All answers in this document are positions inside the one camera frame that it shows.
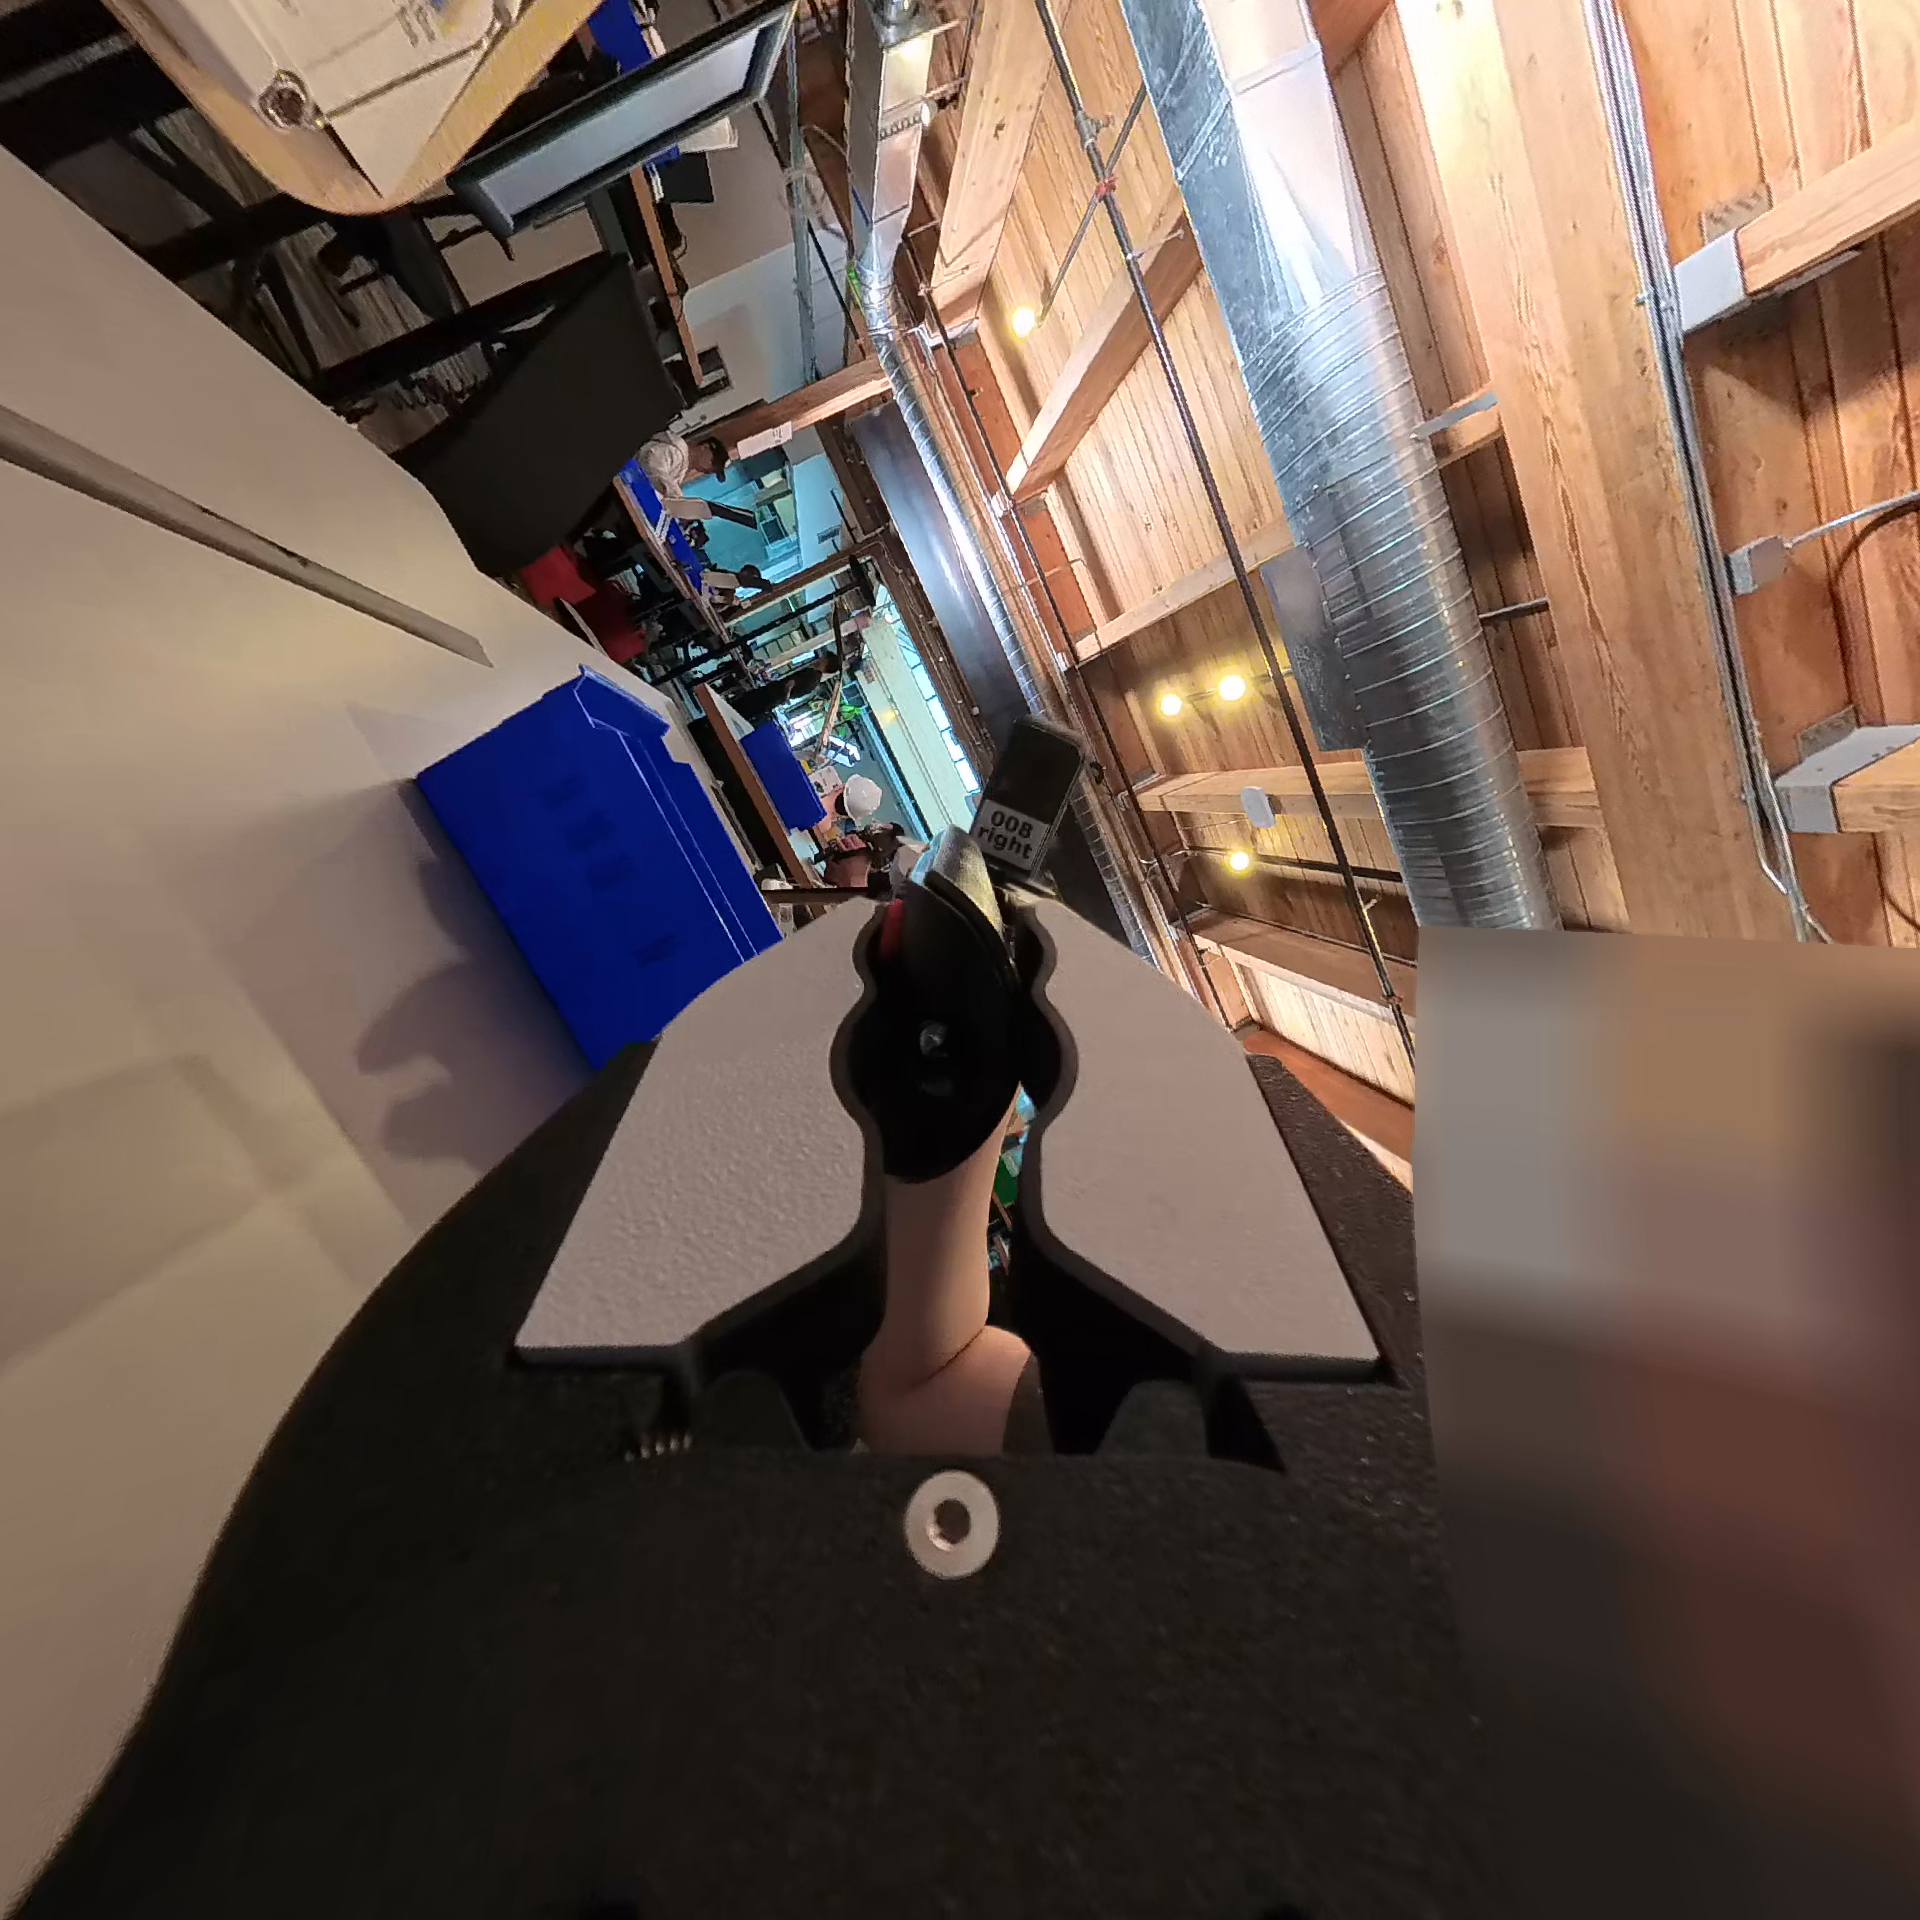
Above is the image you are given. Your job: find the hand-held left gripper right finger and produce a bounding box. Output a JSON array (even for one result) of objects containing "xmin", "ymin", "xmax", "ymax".
[{"xmin": 1013, "ymin": 900, "xmax": 1384, "ymax": 1385}]

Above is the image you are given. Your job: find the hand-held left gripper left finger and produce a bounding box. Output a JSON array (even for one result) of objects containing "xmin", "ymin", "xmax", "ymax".
[{"xmin": 509, "ymin": 897, "xmax": 896, "ymax": 1375}]

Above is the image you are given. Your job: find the black remote control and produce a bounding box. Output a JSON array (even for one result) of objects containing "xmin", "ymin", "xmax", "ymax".
[{"xmin": 848, "ymin": 838, "xmax": 1056, "ymax": 1183}]

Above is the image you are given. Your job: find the blue plastic bin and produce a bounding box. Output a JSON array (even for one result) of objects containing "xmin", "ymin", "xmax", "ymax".
[{"xmin": 416, "ymin": 668, "xmax": 783, "ymax": 1071}]

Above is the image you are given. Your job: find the person's right forearm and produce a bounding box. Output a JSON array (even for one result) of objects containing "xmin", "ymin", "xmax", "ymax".
[{"xmin": 856, "ymin": 1154, "xmax": 1040, "ymax": 1456}]

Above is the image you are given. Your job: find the small blue storage bin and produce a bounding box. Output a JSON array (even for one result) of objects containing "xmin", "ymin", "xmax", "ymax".
[{"xmin": 743, "ymin": 720, "xmax": 827, "ymax": 835}]

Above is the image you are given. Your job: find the row of blue bins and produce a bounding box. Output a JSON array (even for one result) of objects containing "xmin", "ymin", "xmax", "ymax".
[{"xmin": 614, "ymin": 457, "xmax": 707, "ymax": 566}]

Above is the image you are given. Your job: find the black framed monitor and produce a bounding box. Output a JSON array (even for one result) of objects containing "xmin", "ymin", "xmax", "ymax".
[{"xmin": 445, "ymin": 0, "xmax": 799, "ymax": 233}]

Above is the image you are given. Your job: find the wooden instruction poster board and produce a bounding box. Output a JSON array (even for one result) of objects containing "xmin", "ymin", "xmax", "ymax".
[{"xmin": 103, "ymin": 0, "xmax": 606, "ymax": 220}]

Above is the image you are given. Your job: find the large silver ventilation duct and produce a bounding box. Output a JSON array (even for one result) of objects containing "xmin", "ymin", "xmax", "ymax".
[{"xmin": 1117, "ymin": 0, "xmax": 1560, "ymax": 934}]

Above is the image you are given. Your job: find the rectangular metal duct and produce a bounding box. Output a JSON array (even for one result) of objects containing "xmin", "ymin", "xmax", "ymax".
[{"xmin": 844, "ymin": 0, "xmax": 965, "ymax": 337}]

